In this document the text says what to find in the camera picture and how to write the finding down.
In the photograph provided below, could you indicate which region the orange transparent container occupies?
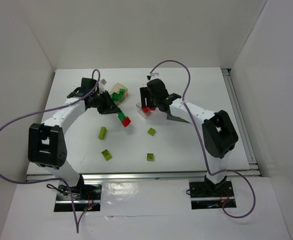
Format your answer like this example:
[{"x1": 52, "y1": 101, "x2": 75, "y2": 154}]
[{"x1": 109, "y1": 83, "x2": 129, "y2": 105}]

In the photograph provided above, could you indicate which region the aluminium rail front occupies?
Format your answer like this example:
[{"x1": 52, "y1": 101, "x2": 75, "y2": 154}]
[{"x1": 26, "y1": 169, "x2": 261, "y2": 181}]

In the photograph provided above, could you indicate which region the dark green lego attached red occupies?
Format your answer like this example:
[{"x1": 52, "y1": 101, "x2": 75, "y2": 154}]
[{"x1": 117, "y1": 111, "x2": 127, "y2": 122}]

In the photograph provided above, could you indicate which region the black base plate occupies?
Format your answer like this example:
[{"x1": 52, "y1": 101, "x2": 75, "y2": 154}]
[
  {"x1": 53, "y1": 183, "x2": 102, "y2": 213},
  {"x1": 185, "y1": 181, "x2": 237, "y2": 210}
]

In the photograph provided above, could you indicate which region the dark green lego top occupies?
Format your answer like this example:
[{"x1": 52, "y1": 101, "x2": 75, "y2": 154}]
[{"x1": 110, "y1": 92, "x2": 123, "y2": 103}]

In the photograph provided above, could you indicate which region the red lego pair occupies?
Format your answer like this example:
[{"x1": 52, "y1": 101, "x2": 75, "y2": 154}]
[{"x1": 121, "y1": 116, "x2": 131, "y2": 128}]

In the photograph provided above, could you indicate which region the lime lego long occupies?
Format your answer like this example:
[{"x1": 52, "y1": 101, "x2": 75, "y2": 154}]
[{"x1": 98, "y1": 126, "x2": 107, "y2": 140}]

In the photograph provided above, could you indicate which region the grey transparent container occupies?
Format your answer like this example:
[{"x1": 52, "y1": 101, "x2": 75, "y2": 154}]
[{"x1": 166, "y1": 113, "x2": 189, "y2": 124}]

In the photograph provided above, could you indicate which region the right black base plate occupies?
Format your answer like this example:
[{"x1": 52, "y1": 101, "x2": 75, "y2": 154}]
[{"x1": 185, "y1": 181, "x2": 237, "y2": 210}]

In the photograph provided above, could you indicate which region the clear transparent container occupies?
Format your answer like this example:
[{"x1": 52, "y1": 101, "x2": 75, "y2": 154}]
[{"x1": 136, "y1": 102, "x2": 158, "y2": 119}]

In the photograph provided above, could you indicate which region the aluminium rail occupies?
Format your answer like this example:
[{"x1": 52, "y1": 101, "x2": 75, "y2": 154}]
[
  {"x1": 26, "y1": 169, "x2": 261, "y2": 181},
  {"x1": 221, "y1": 68, "x2": 258, "y2": 165}
]

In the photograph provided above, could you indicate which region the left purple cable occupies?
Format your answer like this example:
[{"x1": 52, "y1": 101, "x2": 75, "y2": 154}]
[{"x1": 0, "y1": 68, "x2": 101, "y2": 234}]

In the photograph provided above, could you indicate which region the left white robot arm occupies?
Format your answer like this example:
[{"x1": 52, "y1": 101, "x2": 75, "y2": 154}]
[{"x1": 27, "y1": 77, "x2": 131, "y2": 196}]

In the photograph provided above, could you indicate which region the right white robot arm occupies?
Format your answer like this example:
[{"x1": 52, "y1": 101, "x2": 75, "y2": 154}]
[{"x1": 140, "y1": 76, "x2": 239, "y2": 194}]

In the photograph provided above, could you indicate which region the dark green lego square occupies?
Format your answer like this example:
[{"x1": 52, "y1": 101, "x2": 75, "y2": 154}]
[{"x1": 119, "y1": 88, "x2": 126, "y2": 94}]

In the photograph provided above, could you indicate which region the aluminium rail right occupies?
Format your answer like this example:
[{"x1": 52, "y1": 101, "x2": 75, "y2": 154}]
[{"x1": 221, "y1": 68, "x2": 258, "y2": 165}]

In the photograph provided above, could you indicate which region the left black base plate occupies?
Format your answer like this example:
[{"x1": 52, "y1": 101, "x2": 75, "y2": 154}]
[{"x1": 53, "y1": 183, "x2": 102, "y2": 213}]

